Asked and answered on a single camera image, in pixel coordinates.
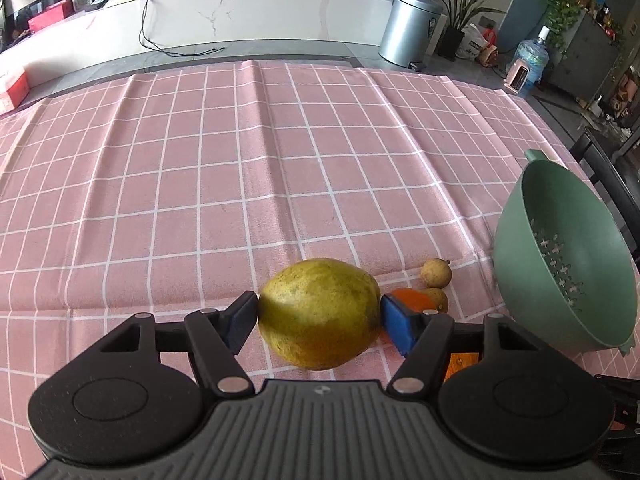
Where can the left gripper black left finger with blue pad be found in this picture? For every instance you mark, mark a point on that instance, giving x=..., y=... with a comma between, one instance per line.
x=211, y=338

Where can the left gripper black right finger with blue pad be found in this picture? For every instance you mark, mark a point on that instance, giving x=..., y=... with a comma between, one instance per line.
x=427, y=341

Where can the brown longan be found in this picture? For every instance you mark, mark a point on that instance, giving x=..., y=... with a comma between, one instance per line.
x=436, y=273
x=439, y=298

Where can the large yellow-green pear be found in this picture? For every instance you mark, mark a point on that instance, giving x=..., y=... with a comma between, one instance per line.
x=320, y=313

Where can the orange near pear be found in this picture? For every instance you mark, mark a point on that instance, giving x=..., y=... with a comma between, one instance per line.
x=412, y=299

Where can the middle orange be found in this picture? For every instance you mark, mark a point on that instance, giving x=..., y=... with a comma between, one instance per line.
x=461, y=361

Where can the brown longan behind orange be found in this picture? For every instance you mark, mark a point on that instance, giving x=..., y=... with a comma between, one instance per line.
x=439, y=298

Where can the pink checked tablecloth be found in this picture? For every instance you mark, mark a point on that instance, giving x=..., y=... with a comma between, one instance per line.
x=178, y=191

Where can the green colander bowl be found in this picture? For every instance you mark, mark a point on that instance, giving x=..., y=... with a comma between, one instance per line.
x=562, y=267

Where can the black dining chair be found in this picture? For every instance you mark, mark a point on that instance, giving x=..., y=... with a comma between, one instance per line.
x=617, y=184

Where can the pink small heater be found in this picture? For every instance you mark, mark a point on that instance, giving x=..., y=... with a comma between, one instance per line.
x=516, y=76

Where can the white plastic bag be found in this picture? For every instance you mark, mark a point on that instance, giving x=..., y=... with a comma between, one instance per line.
x=473, y=42

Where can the blue water bottle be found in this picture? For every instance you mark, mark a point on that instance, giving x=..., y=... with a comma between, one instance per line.
x=535, y=53

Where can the dark grey sideboard cabinet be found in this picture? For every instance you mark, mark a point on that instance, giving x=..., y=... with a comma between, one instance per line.
x=588, y=55

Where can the silver pedal trash can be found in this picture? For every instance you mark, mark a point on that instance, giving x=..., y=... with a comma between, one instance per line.
x=408, y=31

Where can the red white carton box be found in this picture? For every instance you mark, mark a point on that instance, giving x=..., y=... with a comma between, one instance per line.
x=14, y=88

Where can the potted plant black pot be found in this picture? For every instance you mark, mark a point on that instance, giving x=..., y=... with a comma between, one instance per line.
x=459, y=13

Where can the white tv cabinet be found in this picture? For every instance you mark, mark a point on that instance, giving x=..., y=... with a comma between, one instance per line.
x=87, y=39

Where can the red flat box left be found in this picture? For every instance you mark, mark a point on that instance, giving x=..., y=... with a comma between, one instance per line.
x=54, y=13

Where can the hanging green vine plant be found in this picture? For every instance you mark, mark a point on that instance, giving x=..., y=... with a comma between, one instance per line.
x=567, y=2

